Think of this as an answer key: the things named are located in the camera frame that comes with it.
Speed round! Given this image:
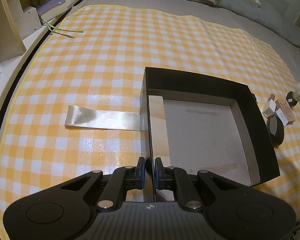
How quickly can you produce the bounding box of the black cardboard box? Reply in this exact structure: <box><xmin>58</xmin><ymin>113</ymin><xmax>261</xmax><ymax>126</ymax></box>
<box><xmin>140</xmin><ymin>66</ymin><xmax>281</xmax><ymax>187</ymax></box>

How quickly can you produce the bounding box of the black oval case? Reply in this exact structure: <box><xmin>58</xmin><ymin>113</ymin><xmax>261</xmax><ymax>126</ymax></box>
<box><xmin>267</xmin><ymin>115</ymin><xmax>285</xmax><ymax>147</ymax></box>

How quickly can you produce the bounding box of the white small box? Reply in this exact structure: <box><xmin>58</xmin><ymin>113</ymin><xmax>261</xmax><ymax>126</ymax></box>
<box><xmin>262</xmin><ymin>99</ymin><xmax>276</xmax><ymax>118</ymax></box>

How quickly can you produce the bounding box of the brown carved wooden block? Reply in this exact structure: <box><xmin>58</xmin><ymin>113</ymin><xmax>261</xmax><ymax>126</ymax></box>
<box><xmin>275</xmin><ymin>99</ymin><xmax>295</xmax><ymax>124</ymax></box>

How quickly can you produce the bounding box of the wooden divider board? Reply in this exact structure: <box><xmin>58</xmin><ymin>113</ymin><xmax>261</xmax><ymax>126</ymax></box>
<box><xmin>148</xmin><ymin>95</ymin><xmax>171</xmax><ymax>166</ymax></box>

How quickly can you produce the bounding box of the yellow checkered mat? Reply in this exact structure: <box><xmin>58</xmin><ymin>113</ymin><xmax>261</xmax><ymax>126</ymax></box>
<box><xmin>0</xmin><ymin>4</ymin><xmax>297</xmax><ymax>239</ymax></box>

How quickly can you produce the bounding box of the black round puck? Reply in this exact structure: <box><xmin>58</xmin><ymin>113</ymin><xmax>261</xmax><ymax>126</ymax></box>
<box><xmin>286</xmin><ymin>91</ymin><xmax>298</xmax><ymax>107</ymax></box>

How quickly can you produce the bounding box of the grey duvet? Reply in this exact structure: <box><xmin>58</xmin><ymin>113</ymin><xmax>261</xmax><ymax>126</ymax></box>
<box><xmin>93</xmin><ymin>0</ymin><xmax>300</xmax><ymax>61</ymax></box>

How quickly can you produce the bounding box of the purple notebook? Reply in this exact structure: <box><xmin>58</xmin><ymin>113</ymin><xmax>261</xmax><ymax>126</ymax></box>
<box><xmin>37</xmin><ymin>0</ymin><xmax>65</xmax><ymax>16</ymax></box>

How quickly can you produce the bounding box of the wooden file holder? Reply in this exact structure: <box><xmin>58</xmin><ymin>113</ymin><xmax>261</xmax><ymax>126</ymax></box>
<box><xmin>0</xmin><ymin>0</ymin><xmax>42</xmax><ymax>63</ymax></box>

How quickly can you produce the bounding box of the silver ribbon strap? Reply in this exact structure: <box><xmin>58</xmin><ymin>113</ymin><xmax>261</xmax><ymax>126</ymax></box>
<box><xmin>64</xmin><ymin>104</ymin><xmax>146</xmax><ymax>132</ymax></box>

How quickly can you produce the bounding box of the grey cable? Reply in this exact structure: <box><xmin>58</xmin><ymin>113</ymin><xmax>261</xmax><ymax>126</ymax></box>
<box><xmin>49</xmin><ymin>28</ymin><xmax>75</xmax><ymax>39</ymax></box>

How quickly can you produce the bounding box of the green cable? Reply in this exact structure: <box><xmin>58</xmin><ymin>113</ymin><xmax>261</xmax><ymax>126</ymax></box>
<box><xmin>41</xmin><ymin>17</ymin><xmax>84</xmax><ymax>34</ymax></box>

